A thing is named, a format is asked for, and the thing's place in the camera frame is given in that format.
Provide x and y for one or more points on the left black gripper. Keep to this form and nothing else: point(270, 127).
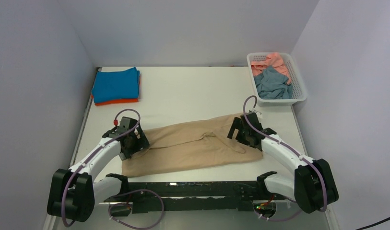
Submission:
point(141, 143)

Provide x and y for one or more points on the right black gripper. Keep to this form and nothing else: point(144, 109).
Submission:
point(237, 124)

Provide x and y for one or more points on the beige t shirt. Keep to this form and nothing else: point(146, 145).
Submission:
point(188, 146)

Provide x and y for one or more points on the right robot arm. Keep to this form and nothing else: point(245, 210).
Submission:
point(312, 187)

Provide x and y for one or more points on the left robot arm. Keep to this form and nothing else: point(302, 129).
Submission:
point(73, 192)

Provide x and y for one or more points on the folded orange t shirt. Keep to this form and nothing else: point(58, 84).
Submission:
point(117, 101)

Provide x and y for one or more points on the grey-blue t shirt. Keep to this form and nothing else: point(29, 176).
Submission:
point(272, 85)

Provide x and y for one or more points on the white plastic basket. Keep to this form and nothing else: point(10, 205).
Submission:
point(299, 92)

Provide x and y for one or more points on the folded blue t shirt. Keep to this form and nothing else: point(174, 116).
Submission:
point(116, 85)

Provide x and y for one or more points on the pink t shirt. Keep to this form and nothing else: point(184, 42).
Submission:
point(272, 59)

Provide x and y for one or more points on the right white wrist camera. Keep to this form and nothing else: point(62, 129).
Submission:
point(258, 113)

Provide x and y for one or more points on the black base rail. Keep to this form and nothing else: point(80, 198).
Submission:
point(195, 196)

